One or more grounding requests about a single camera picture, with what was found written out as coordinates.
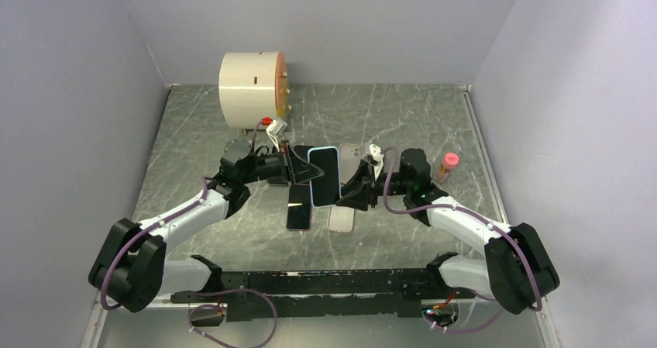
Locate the pale pink phone case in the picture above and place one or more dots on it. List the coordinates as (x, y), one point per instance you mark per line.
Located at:
(340, 219)

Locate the pink capped small bottle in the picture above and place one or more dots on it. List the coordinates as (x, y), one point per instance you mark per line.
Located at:
(449, 162)

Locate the beige phone case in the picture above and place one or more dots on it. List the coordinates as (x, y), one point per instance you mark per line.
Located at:
(350, 156)

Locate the phone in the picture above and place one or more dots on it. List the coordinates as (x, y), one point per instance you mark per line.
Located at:
(325, 190)
(278, 181)
(299, 208)

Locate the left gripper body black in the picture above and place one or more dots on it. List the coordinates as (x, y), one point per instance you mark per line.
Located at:
(271, 165)

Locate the black smartphone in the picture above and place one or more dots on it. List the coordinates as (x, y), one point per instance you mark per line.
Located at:
(302, 151)

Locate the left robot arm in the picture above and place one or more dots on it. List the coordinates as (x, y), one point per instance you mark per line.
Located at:
(132, 268)

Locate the white cylindrical drum device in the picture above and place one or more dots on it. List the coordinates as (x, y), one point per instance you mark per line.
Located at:
(252, 86)

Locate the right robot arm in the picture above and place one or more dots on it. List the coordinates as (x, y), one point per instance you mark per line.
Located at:
(515, 269)

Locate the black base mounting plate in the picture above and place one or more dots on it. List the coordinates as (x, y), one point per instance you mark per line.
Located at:
(403, 292)

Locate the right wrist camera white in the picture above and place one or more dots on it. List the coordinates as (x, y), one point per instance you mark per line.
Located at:
(373, 155)

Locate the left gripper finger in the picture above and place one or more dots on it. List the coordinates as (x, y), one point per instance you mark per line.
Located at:
(294, 162)
(303, 175)

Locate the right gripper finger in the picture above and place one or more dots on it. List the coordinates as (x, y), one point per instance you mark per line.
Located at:
(356, 196)
(350, 167)

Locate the aluminium frame rail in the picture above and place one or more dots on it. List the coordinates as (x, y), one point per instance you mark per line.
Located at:
(164, 324)

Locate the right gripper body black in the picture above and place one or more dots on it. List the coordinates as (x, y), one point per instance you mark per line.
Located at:
(397, 186)

